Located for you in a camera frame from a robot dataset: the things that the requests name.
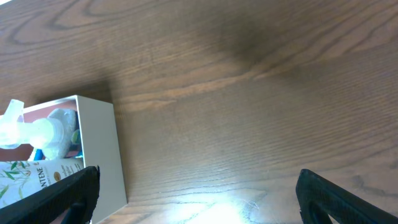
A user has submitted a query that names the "clear spray bottle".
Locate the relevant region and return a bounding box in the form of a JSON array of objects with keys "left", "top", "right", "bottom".
[{"left": 1, "top": 100, "right": 81, "bottom": 160}]

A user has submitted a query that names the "blue disposable razor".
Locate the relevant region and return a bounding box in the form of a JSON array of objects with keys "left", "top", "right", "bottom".
[{"left": 33, "top": 149, "right": 44, "bottom": 161}]

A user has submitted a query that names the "white leaf-print shampoo tube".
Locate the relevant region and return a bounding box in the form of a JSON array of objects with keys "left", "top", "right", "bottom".
[{"left": 0, "top": 158, "right": 84, "bottom": 208}]

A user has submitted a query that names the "white box with pink inside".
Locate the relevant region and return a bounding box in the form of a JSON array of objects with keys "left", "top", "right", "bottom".
[{"left": 1, "top": 95, "right": 127, "bottom": 223}]

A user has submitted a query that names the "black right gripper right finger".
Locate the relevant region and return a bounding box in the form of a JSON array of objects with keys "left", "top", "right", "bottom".
[{"left": 295, "top": 169, "right": 397, "bottom": 224}]

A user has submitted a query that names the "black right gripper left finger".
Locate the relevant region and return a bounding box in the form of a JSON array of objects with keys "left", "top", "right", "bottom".
[{"left": 1, "top": 166, "right": 100, "bottom": 224}]

